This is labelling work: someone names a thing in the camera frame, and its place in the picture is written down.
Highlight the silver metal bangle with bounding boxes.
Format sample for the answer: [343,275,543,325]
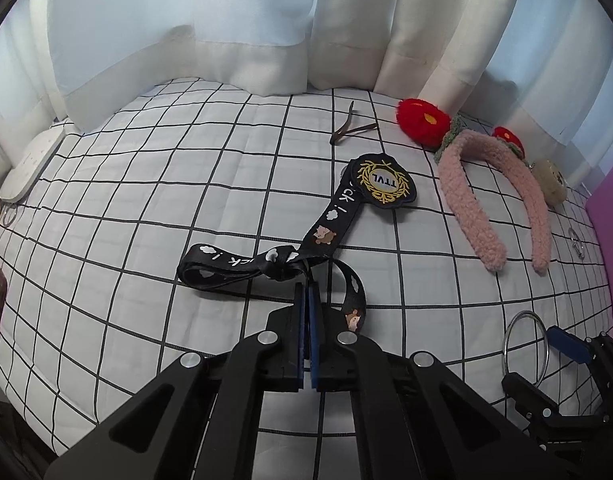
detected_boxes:
[501,310,551,387]

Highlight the sheer white curtain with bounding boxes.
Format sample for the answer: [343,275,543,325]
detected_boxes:
[0,0,323,133]

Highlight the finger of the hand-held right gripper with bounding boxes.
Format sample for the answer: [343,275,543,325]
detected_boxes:
[501,371,567,428]
[545,326,613,413]

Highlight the beige plush keychain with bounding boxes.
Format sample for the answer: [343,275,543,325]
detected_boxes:
[531,159,568,207]

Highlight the purple box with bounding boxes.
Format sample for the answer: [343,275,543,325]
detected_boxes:
[586,132,613,311]

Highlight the brown hair tie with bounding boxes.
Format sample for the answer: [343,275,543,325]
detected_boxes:
[329,101,378,144]

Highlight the black printed lanyard with badge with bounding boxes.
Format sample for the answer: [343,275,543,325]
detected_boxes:
[177,153,418,333]

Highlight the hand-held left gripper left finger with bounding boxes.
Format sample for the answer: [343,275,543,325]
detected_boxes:
[44,282,307,480]

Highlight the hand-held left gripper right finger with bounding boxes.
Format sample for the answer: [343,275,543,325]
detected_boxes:
[308,282,574,480]

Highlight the silver carabiner clip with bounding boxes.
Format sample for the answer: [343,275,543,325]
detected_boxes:
[567,227,586,261]

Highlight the pink fuzzy headband red flowers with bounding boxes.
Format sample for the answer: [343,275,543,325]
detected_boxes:
[396,97,553,274]

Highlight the white flat device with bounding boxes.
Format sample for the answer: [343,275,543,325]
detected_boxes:
[0,128,67,203]

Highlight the white checked bed sheet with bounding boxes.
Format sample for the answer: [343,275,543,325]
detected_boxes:
[0,77,613,457]

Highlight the cream curtain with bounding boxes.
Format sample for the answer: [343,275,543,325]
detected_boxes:
[306,0,613,188]

